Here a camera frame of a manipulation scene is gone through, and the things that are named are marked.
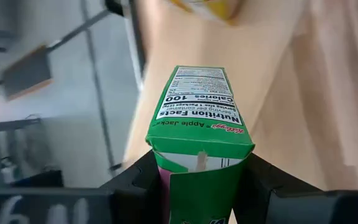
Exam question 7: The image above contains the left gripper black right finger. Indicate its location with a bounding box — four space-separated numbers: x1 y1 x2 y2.
233 152 358 224

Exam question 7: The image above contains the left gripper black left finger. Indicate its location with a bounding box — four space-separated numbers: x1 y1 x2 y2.
0 150 167 224

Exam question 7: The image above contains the green Apple Jacks cereal box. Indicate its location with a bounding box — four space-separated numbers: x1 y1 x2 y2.
145 65 256 224

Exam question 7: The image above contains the yellow Corn Pops cereal box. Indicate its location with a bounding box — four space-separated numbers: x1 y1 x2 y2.
169 0 242 22

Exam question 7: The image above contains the grey metal pole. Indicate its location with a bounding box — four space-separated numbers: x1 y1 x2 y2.
81 0 117 172

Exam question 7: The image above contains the grey panel with wood edge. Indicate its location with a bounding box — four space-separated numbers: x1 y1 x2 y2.
1 44 55 101

